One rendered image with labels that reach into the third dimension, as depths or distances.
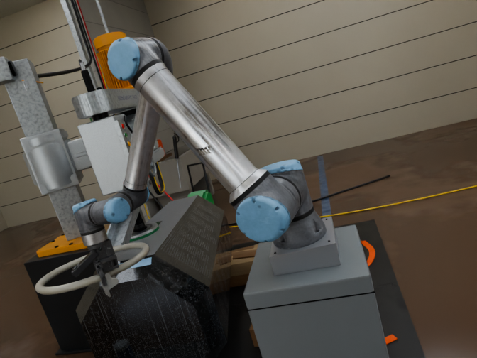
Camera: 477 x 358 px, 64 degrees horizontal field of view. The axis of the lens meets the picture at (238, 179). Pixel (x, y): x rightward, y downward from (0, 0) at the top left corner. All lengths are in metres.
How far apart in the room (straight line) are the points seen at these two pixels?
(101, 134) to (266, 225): 1.39
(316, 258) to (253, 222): 0.29
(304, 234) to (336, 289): 0.20
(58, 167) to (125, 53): 1.81
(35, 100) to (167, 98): 1.92
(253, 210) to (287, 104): 5.97
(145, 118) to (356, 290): 0.89
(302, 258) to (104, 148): 1.37
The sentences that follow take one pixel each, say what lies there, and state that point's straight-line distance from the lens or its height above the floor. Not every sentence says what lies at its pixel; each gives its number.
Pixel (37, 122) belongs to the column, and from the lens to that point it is 2.98.
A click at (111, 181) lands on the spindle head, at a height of 1.18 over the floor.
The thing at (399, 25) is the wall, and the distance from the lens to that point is 7.14.
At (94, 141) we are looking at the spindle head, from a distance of 2.29.
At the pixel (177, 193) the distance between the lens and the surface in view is 5.42.
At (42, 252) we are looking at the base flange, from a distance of 3.07.
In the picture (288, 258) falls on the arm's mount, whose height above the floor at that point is 0.90.
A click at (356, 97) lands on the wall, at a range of 7.03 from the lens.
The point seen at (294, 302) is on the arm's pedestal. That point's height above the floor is 0.79.
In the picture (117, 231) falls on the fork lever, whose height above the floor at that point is 0.92.
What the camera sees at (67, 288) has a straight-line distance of 1.66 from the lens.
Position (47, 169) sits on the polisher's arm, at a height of 1.32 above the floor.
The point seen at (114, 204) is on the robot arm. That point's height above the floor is 1.20.
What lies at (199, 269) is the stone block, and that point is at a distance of 2.11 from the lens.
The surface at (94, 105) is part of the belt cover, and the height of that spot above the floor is 1.60.
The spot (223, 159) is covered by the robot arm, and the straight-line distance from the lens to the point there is 1.11.
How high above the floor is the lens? 1.46
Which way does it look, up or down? 12 degrees down
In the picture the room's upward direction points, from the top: 16 degrees counter-clockwise
